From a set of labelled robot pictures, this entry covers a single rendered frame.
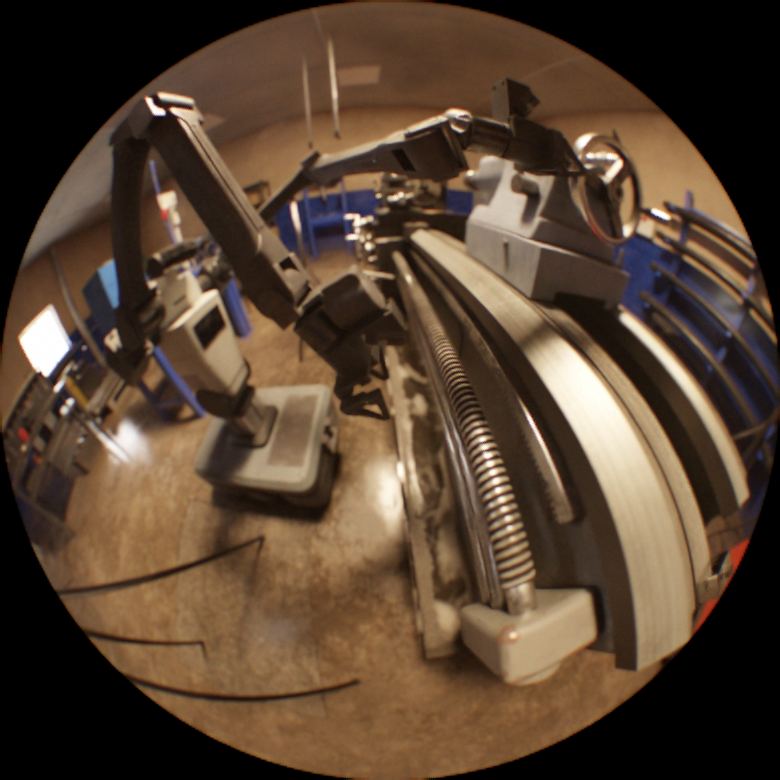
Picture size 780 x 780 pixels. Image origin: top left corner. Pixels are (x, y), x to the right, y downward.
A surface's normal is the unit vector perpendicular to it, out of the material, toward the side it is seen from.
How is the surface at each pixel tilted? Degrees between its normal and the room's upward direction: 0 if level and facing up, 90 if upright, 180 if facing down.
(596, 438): 36
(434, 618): 0
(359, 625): 0
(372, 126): 90
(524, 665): 0
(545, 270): 90
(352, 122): 90
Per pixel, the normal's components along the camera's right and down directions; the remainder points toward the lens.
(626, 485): -0.62, -0.50
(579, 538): -0.99, 0.10
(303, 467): -0.05, -0.69
